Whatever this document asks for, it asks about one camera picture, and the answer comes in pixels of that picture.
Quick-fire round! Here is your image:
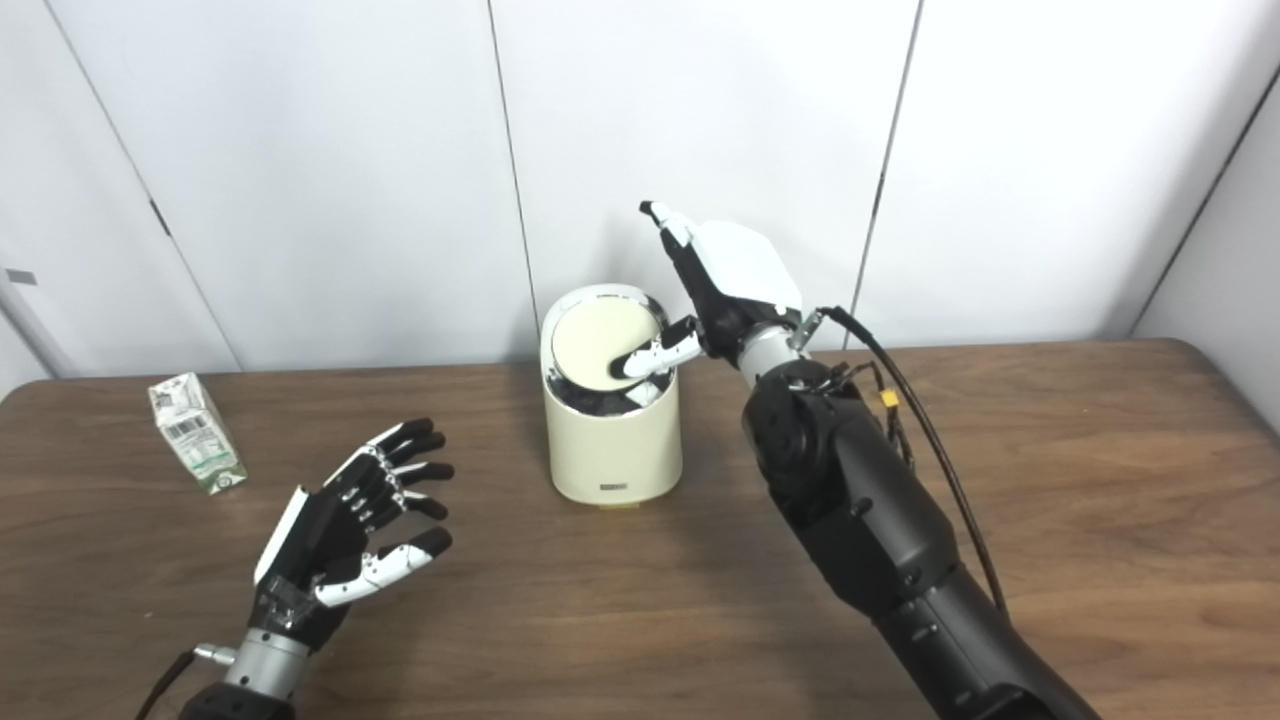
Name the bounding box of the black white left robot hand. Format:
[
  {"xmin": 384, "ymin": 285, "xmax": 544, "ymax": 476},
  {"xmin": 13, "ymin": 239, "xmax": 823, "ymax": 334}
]
[{"xmin": 250, "ymin": 418, "xmax": 456, "ymax": 651}]

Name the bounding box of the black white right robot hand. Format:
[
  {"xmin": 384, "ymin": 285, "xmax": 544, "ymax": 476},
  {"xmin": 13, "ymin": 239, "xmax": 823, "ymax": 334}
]
[{"xmin": 610, "ymin": 200, "xmax": 804, "ymax": 381}]

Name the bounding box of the white green milk carton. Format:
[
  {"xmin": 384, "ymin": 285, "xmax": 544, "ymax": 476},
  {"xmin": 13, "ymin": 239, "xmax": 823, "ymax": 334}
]
[{"xmin": 148, "ymin": 372, "xmax": 248, "ymax": 497}]

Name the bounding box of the cream-colored lidded bin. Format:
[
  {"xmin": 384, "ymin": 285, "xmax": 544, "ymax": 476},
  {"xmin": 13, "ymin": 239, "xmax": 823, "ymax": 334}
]
[{"xmin": 540, "ymin": 284, "xmax": 684, "ymax": 511}]

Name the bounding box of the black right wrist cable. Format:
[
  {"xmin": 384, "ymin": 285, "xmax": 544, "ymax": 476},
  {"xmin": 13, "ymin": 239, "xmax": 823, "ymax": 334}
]
[{"xmin": 790, "ymin": 306, "xmax": 1011, "ymax": 621}]

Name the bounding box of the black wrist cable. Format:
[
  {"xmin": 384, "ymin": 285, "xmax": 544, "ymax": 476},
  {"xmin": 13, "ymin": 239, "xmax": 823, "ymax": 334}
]
[
  {"xmin": 135, "ymin": 643, "xmax": 238, "ymax": 720},
  {"xmin": 790, "ymin": 306, "xmax": 1011, "ymax": 621}
]

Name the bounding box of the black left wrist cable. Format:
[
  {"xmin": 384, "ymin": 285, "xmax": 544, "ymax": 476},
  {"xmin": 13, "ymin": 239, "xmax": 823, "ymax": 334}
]
[{"xmin": 135, "ymin": 643, "xmax": 238, "ymax": 720}]

